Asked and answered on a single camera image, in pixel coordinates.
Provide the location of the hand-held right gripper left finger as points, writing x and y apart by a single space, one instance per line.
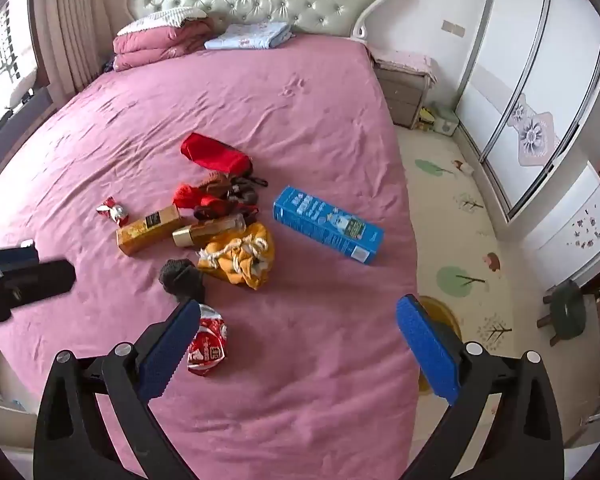
172 347

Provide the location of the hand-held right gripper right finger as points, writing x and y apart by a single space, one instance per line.
427 347

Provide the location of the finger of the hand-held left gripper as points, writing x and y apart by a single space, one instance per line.
5 256
40 280

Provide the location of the round yellow-brown waste bin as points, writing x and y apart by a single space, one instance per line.
445 321

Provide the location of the red snack wrapper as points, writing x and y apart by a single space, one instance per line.
210 342

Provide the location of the red cloth bag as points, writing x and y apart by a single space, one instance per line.
215 154

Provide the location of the dark grey sock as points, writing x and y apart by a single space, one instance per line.
182 280

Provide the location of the small red white candy wrapper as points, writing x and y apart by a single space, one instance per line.
112 211

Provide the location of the tree print floor mat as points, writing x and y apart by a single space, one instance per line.
460 240

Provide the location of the gold box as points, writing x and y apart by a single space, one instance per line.
147 230

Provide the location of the gold bottle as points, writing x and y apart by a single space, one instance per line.
207 232

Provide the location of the dark green round stool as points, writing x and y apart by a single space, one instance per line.
567 310

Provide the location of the white storage box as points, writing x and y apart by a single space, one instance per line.
10 422

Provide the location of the blue carton box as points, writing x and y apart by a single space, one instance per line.
325 225

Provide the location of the brown fringed ornament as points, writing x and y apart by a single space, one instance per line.
215 182

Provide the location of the white cabinet with stickers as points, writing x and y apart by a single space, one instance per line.
575 230

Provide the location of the window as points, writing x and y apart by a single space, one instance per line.
5 55

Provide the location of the pale green box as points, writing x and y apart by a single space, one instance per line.
446 120

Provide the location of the yellow toy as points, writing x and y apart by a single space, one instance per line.
426 117

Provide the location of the beige curtain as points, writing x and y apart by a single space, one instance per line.
75 30

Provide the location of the grey nightstand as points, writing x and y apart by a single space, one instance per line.
402 97

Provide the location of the folded pink quilt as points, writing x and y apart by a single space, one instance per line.
155 47

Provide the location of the pink bed sheet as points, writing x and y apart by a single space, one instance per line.
280 110

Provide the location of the white patterned pillow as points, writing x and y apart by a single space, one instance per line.
155 19

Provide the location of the pink cloth cover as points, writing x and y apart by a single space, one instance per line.
405 60

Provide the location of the white sliding door wardrobe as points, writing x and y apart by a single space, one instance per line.
530 60

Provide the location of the folded light blue blanket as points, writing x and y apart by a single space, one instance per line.
250 36

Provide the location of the wall switch plate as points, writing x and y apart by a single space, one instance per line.
453 28

